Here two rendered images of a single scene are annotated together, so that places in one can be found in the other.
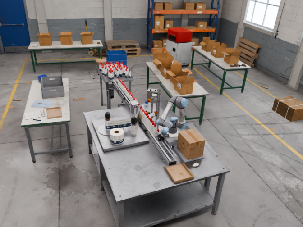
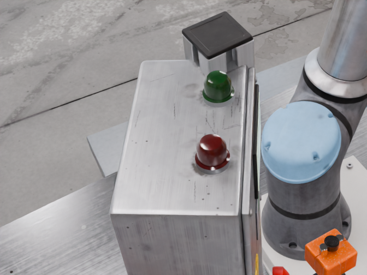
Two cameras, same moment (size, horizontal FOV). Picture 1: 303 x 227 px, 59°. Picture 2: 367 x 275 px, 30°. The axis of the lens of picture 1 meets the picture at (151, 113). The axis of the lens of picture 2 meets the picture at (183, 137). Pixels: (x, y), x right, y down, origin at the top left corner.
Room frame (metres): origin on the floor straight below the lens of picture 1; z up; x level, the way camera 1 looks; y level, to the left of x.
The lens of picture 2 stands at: (3.61, 0.36, 1.85)
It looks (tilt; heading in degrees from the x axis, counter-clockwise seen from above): 46 degrees down; 270
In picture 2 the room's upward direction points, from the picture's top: 9 degrees counter-clockwise
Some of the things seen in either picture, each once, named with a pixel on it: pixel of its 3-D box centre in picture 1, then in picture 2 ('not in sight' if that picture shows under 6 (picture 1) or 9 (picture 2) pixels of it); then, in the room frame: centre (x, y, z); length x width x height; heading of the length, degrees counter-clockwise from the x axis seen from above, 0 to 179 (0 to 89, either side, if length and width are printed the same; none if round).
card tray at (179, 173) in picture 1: (178, 171); not in sight; (2.56, -0.37, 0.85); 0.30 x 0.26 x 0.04; 23
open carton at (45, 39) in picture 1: (44, 38); not in sight; (8.26, 3.39, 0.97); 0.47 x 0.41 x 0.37; 13
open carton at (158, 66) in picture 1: (162, 62); not in sight; (6.43, -0.22, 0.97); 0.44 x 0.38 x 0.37; 112
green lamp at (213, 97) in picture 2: not in sight; (217, 85); (3.58, -0.04, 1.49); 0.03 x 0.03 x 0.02
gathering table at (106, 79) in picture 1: (115, 91); not in sight; (5.68, 0.86, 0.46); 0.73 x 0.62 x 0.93; 23
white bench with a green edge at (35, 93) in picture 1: (51, 115); not in sight; (4.55, 1.97, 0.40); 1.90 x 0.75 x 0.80; 17
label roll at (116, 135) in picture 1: (117, 136); not in sight; (3.14, 0.47, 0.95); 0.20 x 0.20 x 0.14
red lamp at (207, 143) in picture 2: not in sight; (211, 150); (3.60, 0.03, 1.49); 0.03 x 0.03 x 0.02
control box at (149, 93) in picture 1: (153, 96); (199, 203); (3.61, -0.01, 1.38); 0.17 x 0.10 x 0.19; 78
